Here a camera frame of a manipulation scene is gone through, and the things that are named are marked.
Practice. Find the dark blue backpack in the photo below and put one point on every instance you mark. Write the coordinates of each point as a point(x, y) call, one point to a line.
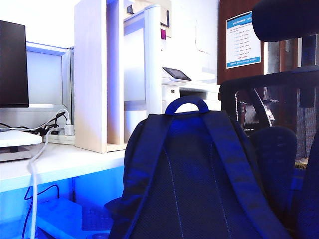
point(194, 179)

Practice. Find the light wooden desk shelf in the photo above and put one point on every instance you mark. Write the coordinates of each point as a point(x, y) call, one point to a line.
point(89, 74)

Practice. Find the grey desk partition panel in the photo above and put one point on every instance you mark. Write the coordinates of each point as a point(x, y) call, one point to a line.
point(45, 74)

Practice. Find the black mesh office chair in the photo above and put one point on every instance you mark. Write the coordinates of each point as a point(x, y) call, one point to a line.
point(279, 154)

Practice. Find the white box under desk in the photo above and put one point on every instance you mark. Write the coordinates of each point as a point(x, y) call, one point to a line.
point(62, 216)

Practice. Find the white office printer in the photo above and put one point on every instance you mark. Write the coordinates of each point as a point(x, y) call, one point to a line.
point(172, 87)

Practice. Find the white plug charger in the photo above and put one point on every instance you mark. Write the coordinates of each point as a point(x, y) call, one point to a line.
point(69, 130)

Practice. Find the dark brown wooden door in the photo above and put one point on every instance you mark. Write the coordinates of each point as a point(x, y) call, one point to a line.
point(221, 49)

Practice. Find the white power strip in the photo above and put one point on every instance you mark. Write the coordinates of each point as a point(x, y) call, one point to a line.
point(61, 139)

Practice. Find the white monitor stand base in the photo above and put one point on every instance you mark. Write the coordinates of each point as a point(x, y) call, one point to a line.
point(17, 139)

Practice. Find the black computer monitor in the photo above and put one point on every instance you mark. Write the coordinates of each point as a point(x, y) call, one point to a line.
point(12, 64)

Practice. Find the white rounded partition post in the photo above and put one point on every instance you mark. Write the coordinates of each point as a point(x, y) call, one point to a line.
point(152, 62)

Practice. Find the blue-bordered wall notice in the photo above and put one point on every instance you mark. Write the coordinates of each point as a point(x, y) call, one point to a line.
point(243, 39)

